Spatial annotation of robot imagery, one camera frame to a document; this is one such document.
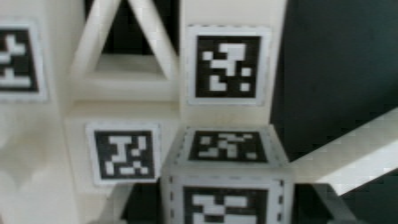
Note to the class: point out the white chair seat piece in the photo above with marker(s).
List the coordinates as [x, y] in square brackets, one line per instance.
[120, 133]

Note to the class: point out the white tagged cube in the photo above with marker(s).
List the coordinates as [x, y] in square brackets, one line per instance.
[226, 178]

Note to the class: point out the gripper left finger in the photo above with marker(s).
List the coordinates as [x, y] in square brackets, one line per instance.
[132, 205]

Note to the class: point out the white chair back piece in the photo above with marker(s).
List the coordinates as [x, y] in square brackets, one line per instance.
[178, 51]

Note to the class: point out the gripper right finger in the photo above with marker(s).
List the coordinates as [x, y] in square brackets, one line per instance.
[320, 207]

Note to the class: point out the white U-shaped frame fence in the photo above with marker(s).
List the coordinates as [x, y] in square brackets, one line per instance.
[356, 158]

